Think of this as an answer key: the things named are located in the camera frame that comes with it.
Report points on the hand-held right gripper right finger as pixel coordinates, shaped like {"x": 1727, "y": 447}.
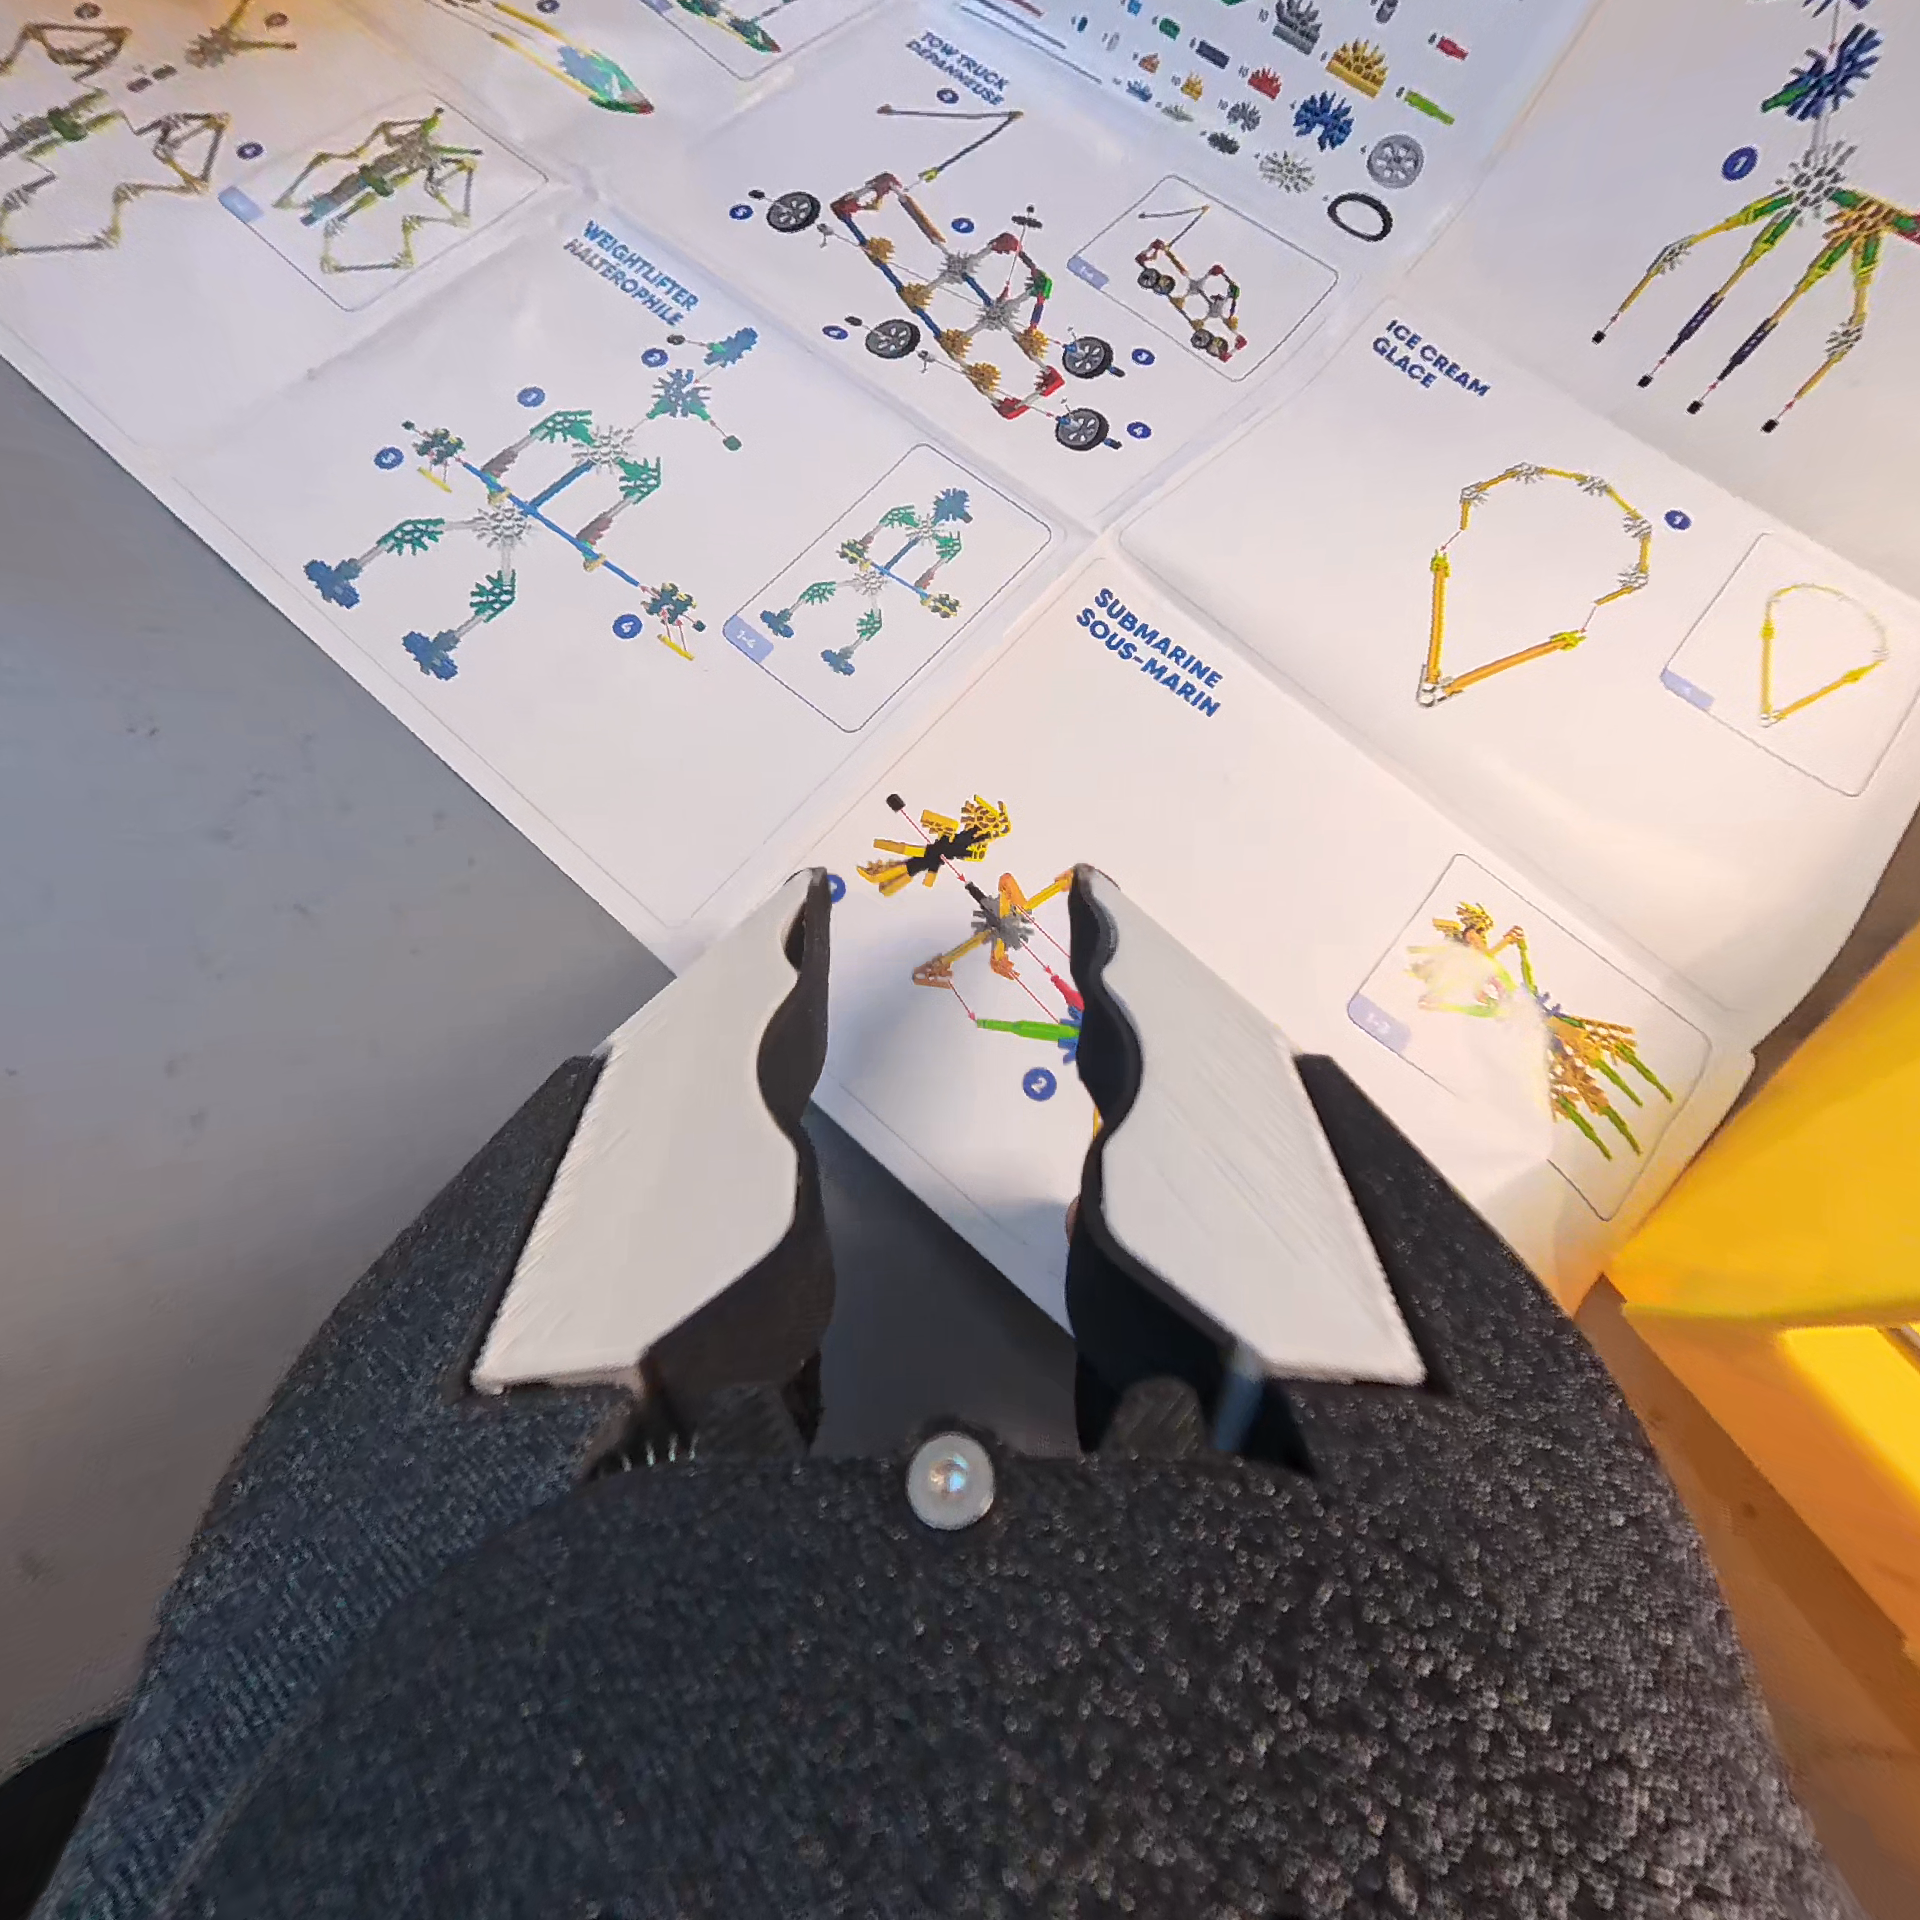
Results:
{"x": 1244, "y": 1184}

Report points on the white building instruction sheet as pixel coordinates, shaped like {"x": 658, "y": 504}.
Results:
{"x": 1274, "y": 719}

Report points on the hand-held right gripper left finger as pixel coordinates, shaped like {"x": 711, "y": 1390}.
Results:
{"x": 660, "y": 1198}

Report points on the yellow plastic parts bin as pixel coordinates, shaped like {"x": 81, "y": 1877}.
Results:
{"x": 1799, "y": 1198}

